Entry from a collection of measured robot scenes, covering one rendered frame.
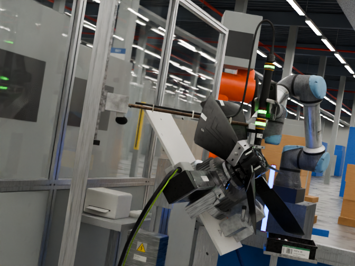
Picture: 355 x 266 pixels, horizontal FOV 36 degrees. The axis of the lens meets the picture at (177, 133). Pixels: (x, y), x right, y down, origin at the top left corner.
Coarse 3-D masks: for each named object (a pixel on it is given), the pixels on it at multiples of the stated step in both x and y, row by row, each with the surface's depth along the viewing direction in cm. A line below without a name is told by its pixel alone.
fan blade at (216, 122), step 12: (204, 108) 204; (216, 108) 209; (204, 120) 203; (216, 120) 208; (204, 132) 203; (216, 132) 208; (228, 132) 212; (204, 144) 203; (216, 144) 208; (228, 144) 213; (228, 156) 214
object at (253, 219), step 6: (252, 174) 210; (252, 180) 190; (252, 186) 188; (246, 192) 213; (252, 192) 203; (252, 198) 202; (252, 204) 201; (252, 210) 200; (252, 216) 200; (252, 222) 200
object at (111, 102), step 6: (108, 96) 216; (114, 96) 216; (120, 96) 217; (126, 96) 217; (102, 102) 217; (108, 102) 216; (114, 102) 216; (120, 102) 217; (126, 102) 217; (102, 108) 217; (108, 108) 216; (114, 108) 216; (120, 108) 217; (126, 108) 217
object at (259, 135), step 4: (272, 48) 231; (272, 52) 231; (268, 56) 230; (272, 56) 230; (268, 60) 230; (272, 60) 230; (256, 128) 230; (256, 132) 230; (260, 132) 230; (256, 136) 230; (260, 136) 230; (256, 140) 230; (260, 140) 230; (256, 144) 230; (260, 144) 231
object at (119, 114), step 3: (117, 114) 219; (120, 114) 219; (123, 114) 219; (117, 117) 219; (120, 117) 219; (123, 117) 219; (117, 120) 219; (120, 120) 219; (123, 120) 219; (126, 120) 220; (120, 123) 219; (123, 123) 220
